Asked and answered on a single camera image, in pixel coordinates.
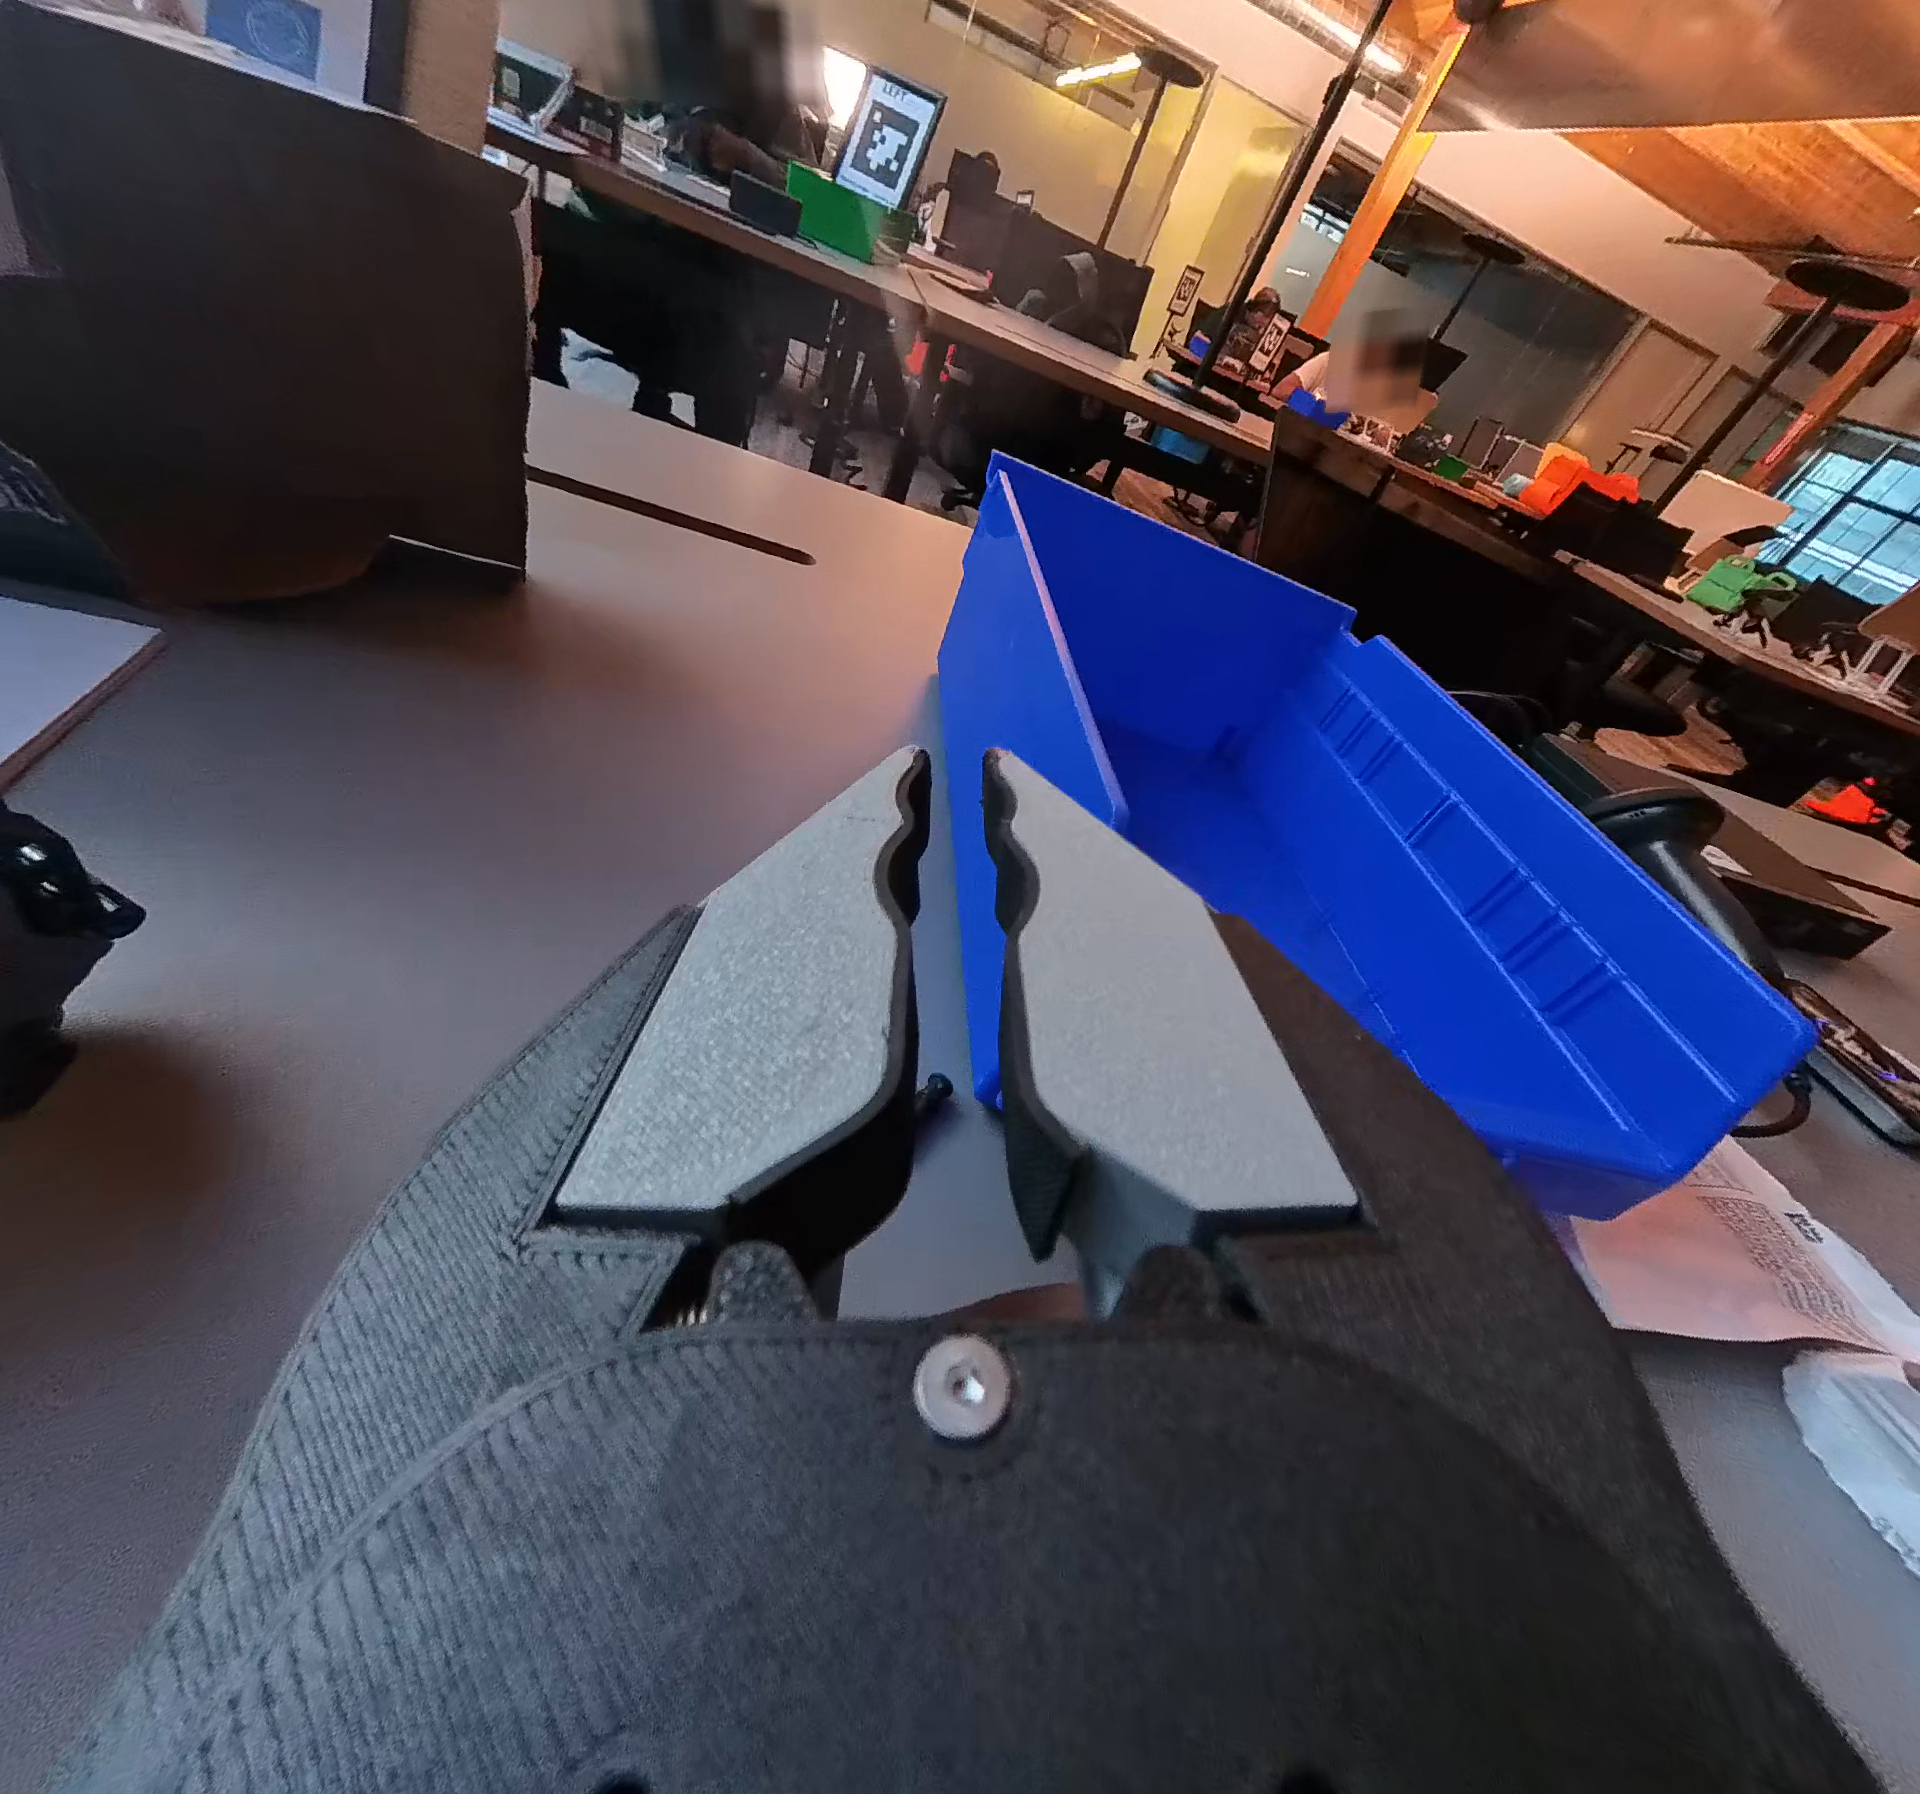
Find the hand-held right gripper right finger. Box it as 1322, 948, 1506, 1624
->
978, 748, 1377, 1320

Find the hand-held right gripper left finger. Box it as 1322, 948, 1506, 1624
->
524, 745, 934, 1328

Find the black lego model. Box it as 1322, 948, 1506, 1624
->
0, 800, 149, 1122

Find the blue plastic bin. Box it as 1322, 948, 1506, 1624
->
936, 450, 1821, 1222

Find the black rounded device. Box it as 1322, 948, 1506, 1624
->
1454, 690, 1897, 994

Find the dark wooden desk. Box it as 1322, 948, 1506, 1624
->
1256, 405, 1920, 776

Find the printed paper sheet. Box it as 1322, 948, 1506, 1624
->
1553, 1137, 1920, 1364

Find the long wooden desk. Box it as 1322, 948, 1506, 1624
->
487, 118, 1281, 467

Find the white flat board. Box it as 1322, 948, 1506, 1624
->
0, 589, 168, 783

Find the green plastic bin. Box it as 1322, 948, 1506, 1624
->
784, 160, 920, 266

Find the clear plastic bag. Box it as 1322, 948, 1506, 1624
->
1782, 1349, 1920, 1578

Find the brown cardboard box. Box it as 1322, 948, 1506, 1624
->
0, 0, 539, 612

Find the black white tag board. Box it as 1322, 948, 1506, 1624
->
831, 65, 949, 209

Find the black lamp pole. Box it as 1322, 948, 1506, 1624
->
1147, 0, 1514, 420

